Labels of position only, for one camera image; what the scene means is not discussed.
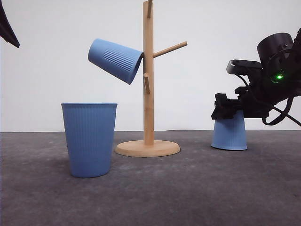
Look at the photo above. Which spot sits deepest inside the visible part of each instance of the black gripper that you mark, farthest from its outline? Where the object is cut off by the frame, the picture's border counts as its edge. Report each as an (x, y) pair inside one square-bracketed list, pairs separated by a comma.
[(258, 98)]

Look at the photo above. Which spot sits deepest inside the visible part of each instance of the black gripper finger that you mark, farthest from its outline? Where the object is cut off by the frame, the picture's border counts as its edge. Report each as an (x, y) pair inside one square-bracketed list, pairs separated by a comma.
[(6, 29)]

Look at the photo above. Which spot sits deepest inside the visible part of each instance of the blue ribbed cup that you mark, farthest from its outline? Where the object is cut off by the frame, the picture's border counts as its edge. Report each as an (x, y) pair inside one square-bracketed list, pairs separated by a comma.
[(90, 131)]

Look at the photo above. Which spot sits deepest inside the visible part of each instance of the wooden mug tree stand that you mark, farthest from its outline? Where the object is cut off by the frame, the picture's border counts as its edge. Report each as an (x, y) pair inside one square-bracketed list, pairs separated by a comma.
[(149, 146)]

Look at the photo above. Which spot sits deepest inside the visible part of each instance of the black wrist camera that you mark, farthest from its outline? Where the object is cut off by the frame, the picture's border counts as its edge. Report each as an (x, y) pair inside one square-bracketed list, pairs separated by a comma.
[(244, 67)]

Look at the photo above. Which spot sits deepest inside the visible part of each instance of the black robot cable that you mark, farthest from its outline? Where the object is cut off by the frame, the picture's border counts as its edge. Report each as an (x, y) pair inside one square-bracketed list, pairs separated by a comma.
[(283, 114)]

